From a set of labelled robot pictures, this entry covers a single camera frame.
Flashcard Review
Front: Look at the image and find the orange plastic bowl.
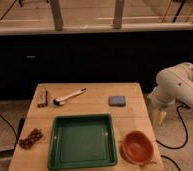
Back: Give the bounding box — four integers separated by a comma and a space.
121, 131, 154, 165

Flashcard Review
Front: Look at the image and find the left wooden post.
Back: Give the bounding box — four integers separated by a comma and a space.
49, 0, 63, 31

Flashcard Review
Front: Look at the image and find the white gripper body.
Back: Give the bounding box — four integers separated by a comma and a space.
148, 87, 175, 108

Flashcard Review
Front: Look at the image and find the wooden post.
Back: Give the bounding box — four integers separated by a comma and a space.
113, 0, 124, 29
49, 0, 63, 31

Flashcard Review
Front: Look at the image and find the black floor cable right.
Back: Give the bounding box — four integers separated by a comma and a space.
155, 105, 190, 171

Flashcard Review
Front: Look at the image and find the brown chocolate bar toy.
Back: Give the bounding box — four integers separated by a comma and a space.
37, 90, 48, 107

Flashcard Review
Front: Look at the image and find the right wooden post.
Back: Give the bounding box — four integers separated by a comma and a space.
113, 0, 124, 29

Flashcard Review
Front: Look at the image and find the blue-grey sponge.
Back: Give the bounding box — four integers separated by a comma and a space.
109, 96, 126, 106

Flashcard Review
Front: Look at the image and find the white dish brush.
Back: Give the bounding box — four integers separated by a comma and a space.
53, 89, 86, 106

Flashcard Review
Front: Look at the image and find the black floor cable left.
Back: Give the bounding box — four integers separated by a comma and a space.
0, 105, 19, 148

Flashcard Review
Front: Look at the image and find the black floor cable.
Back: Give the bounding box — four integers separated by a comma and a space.
0, 105, 19, 148
155, 105, 190, 171

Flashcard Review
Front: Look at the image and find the green plastic tray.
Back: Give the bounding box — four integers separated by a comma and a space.
47, 114, 118, 171

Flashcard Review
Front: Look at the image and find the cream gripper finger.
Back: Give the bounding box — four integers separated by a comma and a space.
153, 109, 167, 126

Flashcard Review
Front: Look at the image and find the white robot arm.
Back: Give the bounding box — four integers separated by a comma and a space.
148, 62, 193, 126

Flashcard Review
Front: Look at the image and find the brown grape bunch toy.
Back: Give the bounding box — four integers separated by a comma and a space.
18, 128, 43, 149

